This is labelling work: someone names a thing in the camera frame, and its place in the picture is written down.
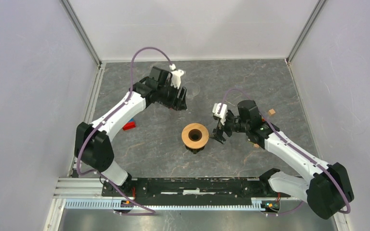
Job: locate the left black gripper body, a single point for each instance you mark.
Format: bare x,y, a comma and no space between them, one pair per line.
168,96

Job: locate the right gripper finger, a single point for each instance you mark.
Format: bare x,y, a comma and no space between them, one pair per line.
218,130
218,137

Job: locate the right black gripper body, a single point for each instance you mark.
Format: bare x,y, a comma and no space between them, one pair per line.
227,127

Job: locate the dark glass carafe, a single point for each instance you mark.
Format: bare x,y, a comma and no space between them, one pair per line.
195,150

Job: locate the clear glass dripper cone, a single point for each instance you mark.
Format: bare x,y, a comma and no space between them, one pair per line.
193,89

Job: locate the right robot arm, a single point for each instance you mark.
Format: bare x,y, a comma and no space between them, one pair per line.
325,187

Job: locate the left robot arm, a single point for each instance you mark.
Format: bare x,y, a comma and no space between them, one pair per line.
93,140

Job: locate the small wooden cube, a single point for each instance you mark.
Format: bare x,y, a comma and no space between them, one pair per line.
271,112

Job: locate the red blue toy brick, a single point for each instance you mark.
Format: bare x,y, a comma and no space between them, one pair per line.
129,125

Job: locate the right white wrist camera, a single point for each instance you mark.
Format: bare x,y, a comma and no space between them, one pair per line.
219,112

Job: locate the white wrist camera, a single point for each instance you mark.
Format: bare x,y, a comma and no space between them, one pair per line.
176,75
219,112

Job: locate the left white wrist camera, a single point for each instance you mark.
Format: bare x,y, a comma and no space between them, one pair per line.
176,75

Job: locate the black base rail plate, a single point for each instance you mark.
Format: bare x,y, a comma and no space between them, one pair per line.
198,191

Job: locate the white slotted cable duct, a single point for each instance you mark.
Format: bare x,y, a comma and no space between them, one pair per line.
118,204

